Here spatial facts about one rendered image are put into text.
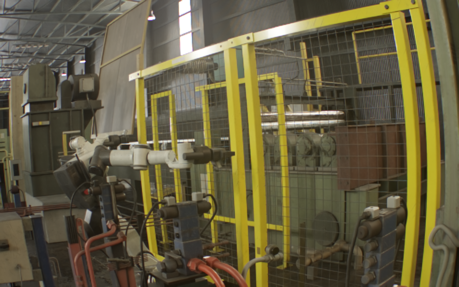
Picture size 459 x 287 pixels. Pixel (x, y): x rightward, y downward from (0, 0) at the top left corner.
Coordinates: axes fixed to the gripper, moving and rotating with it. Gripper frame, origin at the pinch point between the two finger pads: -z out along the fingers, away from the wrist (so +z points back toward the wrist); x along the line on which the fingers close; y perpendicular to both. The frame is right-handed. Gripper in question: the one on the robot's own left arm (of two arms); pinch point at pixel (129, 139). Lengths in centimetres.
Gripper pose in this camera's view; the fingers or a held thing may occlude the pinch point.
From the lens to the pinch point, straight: 333.6
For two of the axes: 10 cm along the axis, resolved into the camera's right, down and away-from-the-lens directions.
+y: -0.7, -10.0, -0.5
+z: -8.0, 0.8, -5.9
